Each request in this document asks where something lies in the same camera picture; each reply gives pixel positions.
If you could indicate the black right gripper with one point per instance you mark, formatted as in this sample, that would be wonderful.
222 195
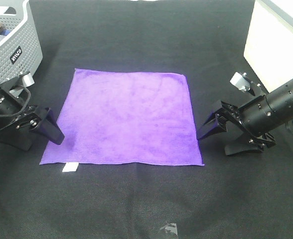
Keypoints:
256 120

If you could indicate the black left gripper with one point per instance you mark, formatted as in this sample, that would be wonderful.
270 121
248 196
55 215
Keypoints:
18 113

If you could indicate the purple microfiber towel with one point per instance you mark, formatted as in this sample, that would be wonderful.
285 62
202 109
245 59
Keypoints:
118 118

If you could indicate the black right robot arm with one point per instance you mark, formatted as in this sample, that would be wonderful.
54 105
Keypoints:
281 101

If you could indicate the grey perforated plastic basket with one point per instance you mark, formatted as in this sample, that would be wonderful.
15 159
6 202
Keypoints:
20 50

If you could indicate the white plastic storage bin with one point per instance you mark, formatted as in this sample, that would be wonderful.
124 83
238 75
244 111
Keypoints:
269 44

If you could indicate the grey tape patch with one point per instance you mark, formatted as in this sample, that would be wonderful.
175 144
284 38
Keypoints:
168 231

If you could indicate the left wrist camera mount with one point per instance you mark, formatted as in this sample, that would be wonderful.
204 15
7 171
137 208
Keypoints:
24 80

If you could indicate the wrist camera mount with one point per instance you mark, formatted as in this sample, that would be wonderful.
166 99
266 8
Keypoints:
24 80
245 85

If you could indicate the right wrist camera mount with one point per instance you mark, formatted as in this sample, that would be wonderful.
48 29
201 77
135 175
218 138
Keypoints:
245 85

